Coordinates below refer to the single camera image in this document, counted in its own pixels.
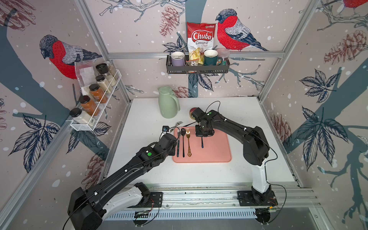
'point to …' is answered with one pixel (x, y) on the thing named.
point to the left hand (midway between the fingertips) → (173, 141)
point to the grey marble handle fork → (178, 123)
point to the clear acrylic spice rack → (104, 108)
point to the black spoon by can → (186, 125)
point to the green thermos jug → (168, 102)
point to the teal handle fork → (178, 147)
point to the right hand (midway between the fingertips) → (199, 134)
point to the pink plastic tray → (191, 148)
